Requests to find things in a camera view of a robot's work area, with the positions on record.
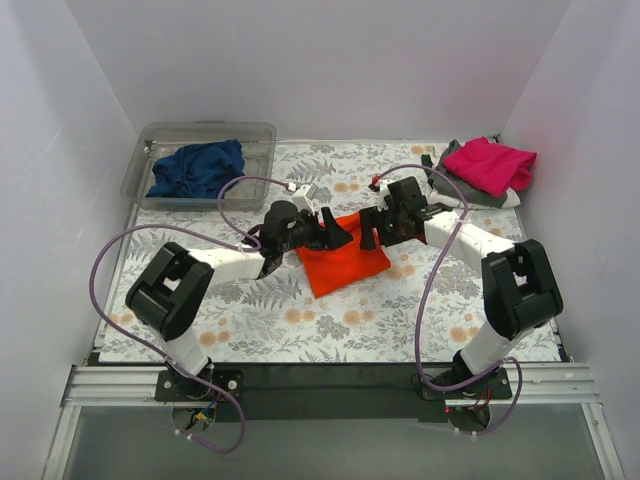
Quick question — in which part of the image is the orange t shirt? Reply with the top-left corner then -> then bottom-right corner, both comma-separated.
296,213 -> 391,298

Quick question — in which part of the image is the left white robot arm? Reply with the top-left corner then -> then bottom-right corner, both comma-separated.
125,201 -> 353,400

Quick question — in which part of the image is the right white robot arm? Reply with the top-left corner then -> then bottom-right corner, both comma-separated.
359,177 -> 564,398

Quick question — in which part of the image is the floral table mat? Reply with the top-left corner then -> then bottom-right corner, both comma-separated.
97,141 -> 564,365

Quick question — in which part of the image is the dark green folded shirt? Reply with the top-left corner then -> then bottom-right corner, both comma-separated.
421,154 -> 437,173

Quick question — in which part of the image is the grey folded t shirt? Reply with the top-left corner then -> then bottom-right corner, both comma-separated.
426,139 -> 492,199

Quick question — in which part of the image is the pink folded t shirt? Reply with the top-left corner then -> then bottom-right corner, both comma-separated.
441,137 -> 537,198

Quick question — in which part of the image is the white folded shirt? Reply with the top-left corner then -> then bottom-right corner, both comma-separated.
427,189 -> 521,210

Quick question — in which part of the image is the blue t shirt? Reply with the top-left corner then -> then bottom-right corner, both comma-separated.
146,139 -> 245,199

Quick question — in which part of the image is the clear plastic bin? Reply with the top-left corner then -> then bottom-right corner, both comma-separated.
120,121 -> 276,211

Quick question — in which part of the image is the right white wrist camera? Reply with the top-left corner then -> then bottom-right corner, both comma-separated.
369,175 -> 394,212

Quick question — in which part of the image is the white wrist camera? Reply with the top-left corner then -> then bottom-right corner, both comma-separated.
369,175 -> 394,212
286,183 -> 318,214

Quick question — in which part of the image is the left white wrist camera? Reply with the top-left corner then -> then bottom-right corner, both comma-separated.
286,183 -> 318,214

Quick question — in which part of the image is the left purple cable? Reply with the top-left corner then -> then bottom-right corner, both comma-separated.
88,174 -> 301,455

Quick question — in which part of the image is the purple cable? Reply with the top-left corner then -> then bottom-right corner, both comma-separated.
88,174 -> 301,455
369,164 -> 524,437

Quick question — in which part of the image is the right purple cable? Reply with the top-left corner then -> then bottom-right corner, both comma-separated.
369,164 -> 524,437

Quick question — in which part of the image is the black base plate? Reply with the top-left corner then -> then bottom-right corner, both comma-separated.
154,362 -> 514,424

